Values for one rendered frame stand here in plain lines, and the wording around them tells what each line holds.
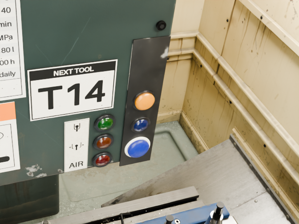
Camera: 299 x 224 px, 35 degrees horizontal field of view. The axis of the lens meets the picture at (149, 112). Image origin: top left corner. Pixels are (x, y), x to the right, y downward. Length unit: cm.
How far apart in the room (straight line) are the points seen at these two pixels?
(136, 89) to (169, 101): 156
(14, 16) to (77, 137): 18
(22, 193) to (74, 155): 106
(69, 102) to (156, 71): 11
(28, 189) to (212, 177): 65
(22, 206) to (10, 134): 116
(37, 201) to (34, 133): 115
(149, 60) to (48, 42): 12
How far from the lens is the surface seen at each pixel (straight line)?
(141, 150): 62
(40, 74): 51
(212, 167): 176
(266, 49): 157
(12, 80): 51
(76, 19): 48
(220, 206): 95
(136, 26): 51
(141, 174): 199
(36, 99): 53
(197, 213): 106
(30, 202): 170
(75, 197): 189
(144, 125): 60
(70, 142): 58
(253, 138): 170
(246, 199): 168
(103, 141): 59
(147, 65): 54
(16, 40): 48
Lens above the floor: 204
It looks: 40 degrees down
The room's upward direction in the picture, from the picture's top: 9 degrees clockwise
